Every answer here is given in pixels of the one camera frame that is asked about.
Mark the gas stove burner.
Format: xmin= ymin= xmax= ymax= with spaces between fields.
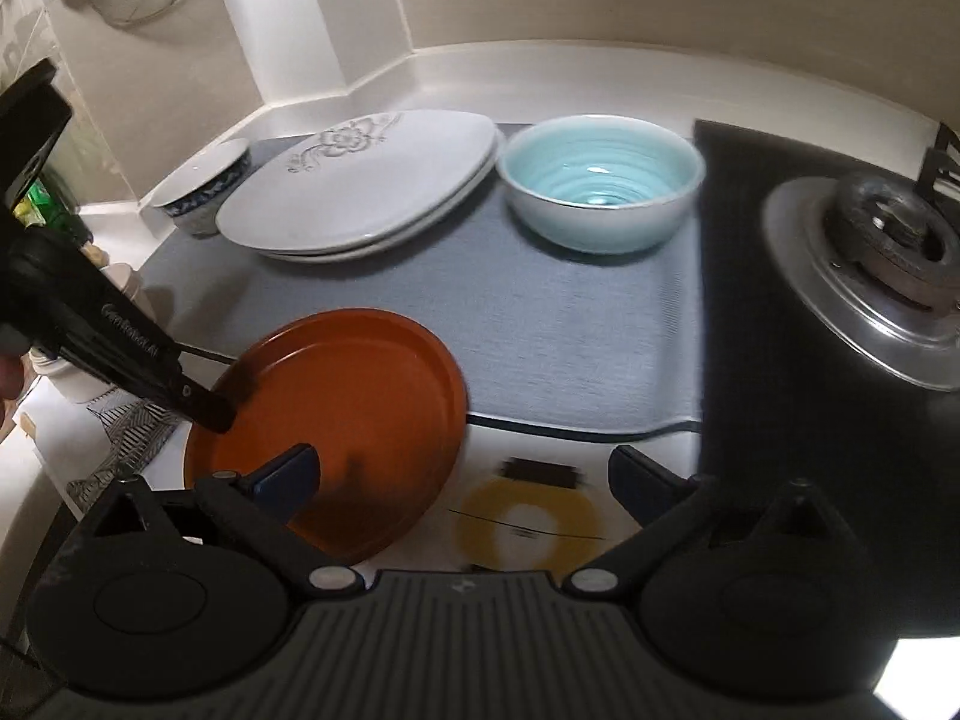
xmin=761 ymin=169 xmax=960 ymax=392

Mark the yellow ring sticker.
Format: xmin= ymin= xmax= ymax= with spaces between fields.
xmin=448 ymin=478 xmax=607 ymax=572

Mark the light blue ceramic bowl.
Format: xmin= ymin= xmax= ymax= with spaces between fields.
xmin=498 ymin=115 xmax=706 ymax=252

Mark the white jar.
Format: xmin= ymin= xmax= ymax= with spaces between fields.
xmin=97 ymin=261 xmax=147 ymax=316

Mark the black striped white paper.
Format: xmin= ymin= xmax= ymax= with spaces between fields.
xmin=66 ymin=396 xmax=188 ymax=511

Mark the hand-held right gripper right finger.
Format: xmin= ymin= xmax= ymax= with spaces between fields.
xmin=562 ymin=444 xmax=863 ymax=595

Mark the black stove grate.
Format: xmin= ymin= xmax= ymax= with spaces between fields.
xmin=916 ymin=121 xmax=960 ymax=203

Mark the white floral print plate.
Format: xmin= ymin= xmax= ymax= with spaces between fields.
xmin=216 ymin=110 xmax=497 ymax=254

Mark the orange round plate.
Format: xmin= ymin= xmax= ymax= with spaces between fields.
xmin=184 ymin=307 xmax=469 ymax=563

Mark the black glass stove top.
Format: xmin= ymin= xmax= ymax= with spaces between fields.
xmin=694 ymin=118 xmax=960 ymax=638

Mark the small blue patterned bowl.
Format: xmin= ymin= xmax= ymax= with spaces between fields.
xmin=150 ymin=139 xmax=252 ymax=237

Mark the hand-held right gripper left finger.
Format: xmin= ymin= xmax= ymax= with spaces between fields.
xmin=71 ymin=444 xmax=362 ymax=595

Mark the green packet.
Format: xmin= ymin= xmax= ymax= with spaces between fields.
xmin=16 ymin=178 xmax=76 ymax=230

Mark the grey drying mat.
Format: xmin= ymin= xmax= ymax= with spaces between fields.
xmin=139 ymin=122 xmax=706 ymax=442

